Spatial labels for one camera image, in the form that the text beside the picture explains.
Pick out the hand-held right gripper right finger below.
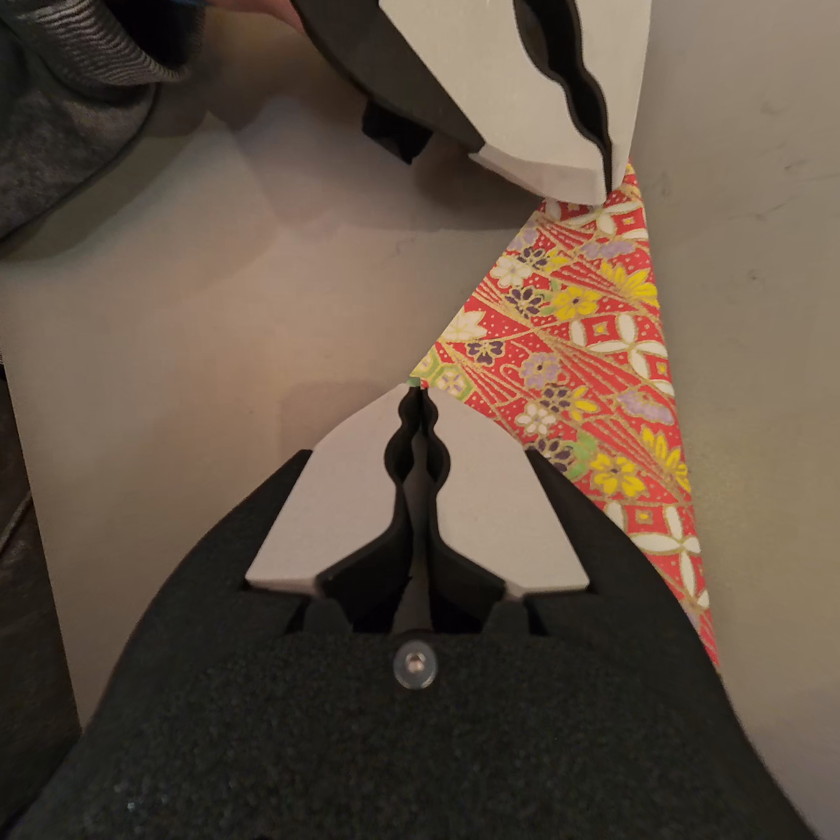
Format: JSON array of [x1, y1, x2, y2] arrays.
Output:
[[420, 386, 592, 632]]

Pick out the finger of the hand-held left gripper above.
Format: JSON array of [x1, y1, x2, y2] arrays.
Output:
[[570, 0, 653, 193], [379, 0, 613, 203]]

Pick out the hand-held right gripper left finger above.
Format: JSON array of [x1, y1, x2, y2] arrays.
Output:
[[245, 384, 422, 632]]

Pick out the red floral green-backed origami paper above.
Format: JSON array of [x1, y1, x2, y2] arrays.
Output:
[[409, 161, 719, 667]]

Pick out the person's left hand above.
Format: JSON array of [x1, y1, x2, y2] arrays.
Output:
[[222, 0, 307, 34]]

